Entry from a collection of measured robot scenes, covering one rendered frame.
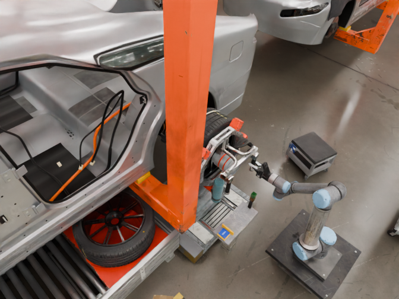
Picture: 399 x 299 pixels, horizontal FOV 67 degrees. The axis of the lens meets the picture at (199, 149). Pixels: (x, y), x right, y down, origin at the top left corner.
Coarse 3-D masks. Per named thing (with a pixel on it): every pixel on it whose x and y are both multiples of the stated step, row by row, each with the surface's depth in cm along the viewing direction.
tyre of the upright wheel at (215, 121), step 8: (216, 112) 252; (208, 120) 239; (216, 120) 240; (224, 120) 241; (208, 128) 233; (216, 128) 234; (208, 136) 232; (232, 144) 278; (216, 168) 280; (208, 176) 276
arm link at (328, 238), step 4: (324, 228) 242; (328, 228) 243; (324, 232) 240; (328, 232) 240; (332, 232) 241; (320, 236) 237; (324, 236) 237; (328, 236) 238; (332, 236) 238; (320, 240) 237; (324, 240) 235; (328, 240) 235; (332, 240) 236; (324, 244) 237; (328, 244) 236; (332, 244) 238; (324, 248) 237; (328, 248) 241
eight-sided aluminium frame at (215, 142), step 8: (232, 128) 242; (216, 136) 234; (224, 136) 235; (240, 136) 258; (208, 144) 232; (216, 144) 229; (232, 152) 277; (208, 160) 234; (200, 176) 240; (216, 176) 271; (200, 184) 247; (208, 184) 262
